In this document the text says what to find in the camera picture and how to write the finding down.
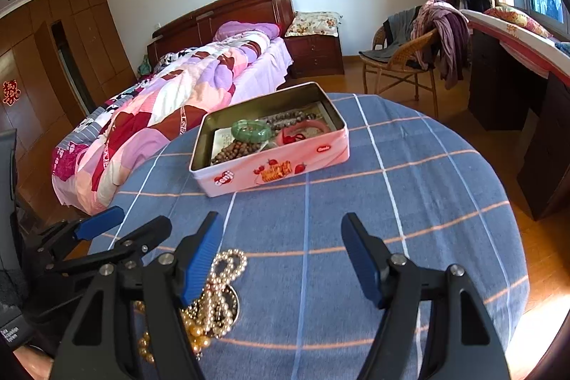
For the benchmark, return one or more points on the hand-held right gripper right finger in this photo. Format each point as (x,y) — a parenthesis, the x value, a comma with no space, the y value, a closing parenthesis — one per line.
(360,260)

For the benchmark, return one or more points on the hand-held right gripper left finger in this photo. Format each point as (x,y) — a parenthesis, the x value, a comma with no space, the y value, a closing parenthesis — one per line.
(202,260)

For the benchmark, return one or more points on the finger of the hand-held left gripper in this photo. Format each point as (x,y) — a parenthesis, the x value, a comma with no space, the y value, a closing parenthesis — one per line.
(100,223)
(147,231)

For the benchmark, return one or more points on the pink tin box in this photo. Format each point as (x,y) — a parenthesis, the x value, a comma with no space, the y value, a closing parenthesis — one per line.
(276,173)

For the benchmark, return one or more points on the green jade bangle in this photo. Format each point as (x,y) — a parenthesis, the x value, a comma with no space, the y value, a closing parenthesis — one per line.
(249,134)

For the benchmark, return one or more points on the pink bangle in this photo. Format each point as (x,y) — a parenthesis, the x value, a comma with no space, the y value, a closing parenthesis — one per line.
(314,126)

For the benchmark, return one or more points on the person's left forearm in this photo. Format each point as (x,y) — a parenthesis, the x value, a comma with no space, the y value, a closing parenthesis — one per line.
(35,362)

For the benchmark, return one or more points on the round metal dish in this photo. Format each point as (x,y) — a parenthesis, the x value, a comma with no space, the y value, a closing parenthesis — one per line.
(234,311)

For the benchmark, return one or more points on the blue plaid tablecloth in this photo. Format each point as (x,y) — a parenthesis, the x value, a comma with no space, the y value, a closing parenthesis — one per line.
(423,206)

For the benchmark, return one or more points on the white paper sheet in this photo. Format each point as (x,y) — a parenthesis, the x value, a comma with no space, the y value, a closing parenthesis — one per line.
(224,139)

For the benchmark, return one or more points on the patchwork quilt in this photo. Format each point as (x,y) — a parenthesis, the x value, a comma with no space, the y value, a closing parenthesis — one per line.
(169,104)

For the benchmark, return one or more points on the newspaper sheet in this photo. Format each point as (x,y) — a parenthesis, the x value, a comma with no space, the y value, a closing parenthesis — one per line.
(323,113)

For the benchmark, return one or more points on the red paper decoration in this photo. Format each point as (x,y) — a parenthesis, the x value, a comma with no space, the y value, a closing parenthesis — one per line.
(10,93)

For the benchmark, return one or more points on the teal bag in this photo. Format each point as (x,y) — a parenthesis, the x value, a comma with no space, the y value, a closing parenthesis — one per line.
(144,66)

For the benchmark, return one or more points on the wooden wardrobe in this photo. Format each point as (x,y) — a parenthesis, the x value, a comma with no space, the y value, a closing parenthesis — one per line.
(67,50)

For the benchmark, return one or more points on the wicker chair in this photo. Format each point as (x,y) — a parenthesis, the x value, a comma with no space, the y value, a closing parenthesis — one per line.
(400,59)

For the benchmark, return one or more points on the wooden nightstand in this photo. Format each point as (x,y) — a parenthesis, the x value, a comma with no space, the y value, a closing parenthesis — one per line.
(316,57)

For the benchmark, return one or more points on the dark wooden desk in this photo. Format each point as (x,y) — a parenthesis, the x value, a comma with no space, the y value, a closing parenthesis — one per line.
(547,148)

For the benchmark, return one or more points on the purple pillow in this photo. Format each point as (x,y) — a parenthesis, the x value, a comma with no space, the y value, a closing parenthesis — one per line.
(245,30)

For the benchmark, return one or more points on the grey garment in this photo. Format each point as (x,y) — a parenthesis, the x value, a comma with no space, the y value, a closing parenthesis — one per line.
(398,28)

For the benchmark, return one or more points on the wooden bed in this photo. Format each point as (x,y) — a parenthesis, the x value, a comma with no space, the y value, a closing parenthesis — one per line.
(222,8)

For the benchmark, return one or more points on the floral cushion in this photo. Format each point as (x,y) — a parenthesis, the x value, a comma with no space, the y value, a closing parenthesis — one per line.
(311,23)

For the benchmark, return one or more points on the pink and purple garment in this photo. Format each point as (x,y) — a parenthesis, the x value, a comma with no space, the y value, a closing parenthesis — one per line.
(449,32)

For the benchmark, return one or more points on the white and pink desk cover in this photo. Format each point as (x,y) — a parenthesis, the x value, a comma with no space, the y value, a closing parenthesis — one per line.
(512,41)

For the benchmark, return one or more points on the floral pillow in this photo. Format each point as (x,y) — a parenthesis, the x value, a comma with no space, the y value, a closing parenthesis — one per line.
(516,17)

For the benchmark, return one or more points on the pile of folded clothes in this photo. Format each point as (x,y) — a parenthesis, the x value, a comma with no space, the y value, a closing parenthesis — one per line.
(563,48)

